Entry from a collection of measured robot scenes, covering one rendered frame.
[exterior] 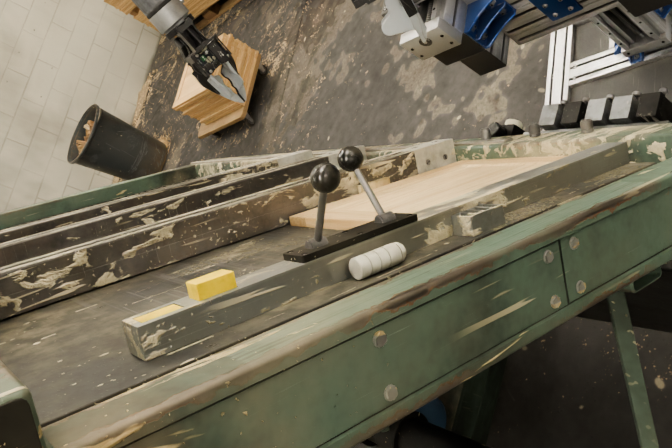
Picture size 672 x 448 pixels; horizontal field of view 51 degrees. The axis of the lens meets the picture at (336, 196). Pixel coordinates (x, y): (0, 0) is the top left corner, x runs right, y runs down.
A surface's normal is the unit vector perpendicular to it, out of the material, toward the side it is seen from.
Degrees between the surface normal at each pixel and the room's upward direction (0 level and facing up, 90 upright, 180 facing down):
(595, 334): 0
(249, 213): 90
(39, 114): 90
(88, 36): 90
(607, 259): 90
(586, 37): 0
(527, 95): 0
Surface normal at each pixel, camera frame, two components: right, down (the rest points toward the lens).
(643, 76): -0.76, -0.36
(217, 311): 0.58, 0.01
